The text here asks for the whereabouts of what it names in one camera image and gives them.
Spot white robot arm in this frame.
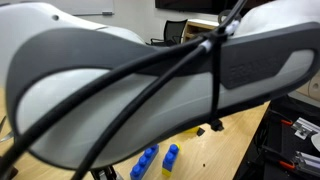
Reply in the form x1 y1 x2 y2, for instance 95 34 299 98
0 0 320 173

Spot green yellow toy block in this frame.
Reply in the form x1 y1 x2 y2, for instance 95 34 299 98
183 126 200 133

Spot black triangular toy piece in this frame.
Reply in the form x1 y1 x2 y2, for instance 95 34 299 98
196 127 205 136

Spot black office chair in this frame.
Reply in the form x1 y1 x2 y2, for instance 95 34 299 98
150 20 187 47

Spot blue yellow toy block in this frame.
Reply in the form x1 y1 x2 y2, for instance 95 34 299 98
162 144 180 177

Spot wooden sideboard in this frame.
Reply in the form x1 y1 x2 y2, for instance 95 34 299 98
183 19 219 42

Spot long blue toy block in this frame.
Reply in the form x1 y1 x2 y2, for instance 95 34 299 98
130 145 159 180

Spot metal tongs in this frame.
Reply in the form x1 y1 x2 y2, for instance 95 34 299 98
0 115 15 144

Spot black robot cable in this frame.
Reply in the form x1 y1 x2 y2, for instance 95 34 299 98
0 0 249 180

